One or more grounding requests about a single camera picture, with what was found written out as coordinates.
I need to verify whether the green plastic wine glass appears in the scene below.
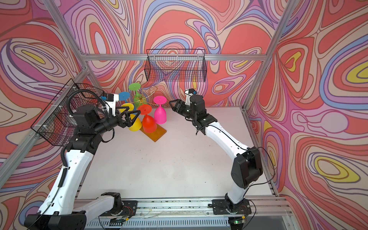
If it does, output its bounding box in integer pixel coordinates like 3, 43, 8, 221
128, 82, 144, 109

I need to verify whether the red plastic wine glass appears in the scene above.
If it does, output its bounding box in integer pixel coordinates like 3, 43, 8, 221
138, 104, 157, 133

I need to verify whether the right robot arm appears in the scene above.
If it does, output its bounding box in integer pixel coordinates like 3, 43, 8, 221
169, 94, 263, 214

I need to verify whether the pink plastic wine glass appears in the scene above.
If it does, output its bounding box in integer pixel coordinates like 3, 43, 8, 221
153, 96, 167, 125

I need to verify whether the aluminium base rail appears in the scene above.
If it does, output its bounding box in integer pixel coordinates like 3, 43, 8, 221
86, 196, 299, 230

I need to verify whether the black wire basket left wall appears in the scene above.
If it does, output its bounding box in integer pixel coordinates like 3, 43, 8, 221
31, 80, 104, 146

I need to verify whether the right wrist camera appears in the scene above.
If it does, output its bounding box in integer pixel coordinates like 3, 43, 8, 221
185, 89, 197, 105

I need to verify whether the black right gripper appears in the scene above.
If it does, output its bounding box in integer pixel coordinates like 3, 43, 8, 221
169, 99, 197, 120

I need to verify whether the yellow plastic wine glass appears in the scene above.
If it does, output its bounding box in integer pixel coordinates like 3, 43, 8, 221
119, 103, 142, 132

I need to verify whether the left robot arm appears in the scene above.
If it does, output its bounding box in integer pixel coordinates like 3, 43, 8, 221
24, 89, 141, 230

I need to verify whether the black wire basket back wall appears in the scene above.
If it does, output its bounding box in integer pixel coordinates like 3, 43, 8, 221
144, 48, 207, 82

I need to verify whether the blue plastic wine glass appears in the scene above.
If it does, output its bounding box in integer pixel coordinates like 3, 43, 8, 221
118, 92, 130, 101

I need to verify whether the gold wire glass rack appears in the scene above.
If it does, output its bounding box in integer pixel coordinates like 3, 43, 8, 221
140, 86, 158, 107

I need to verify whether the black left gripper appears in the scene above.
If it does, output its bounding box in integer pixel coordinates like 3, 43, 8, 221
91, 105, 140, 137

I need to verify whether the black wire basket wall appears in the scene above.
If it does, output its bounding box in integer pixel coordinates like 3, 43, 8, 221
144, 48, 207, 82
31, 80, 104, 146

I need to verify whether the wooden rack base board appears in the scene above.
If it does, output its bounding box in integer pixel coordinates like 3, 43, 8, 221
140, 125, 167, 142

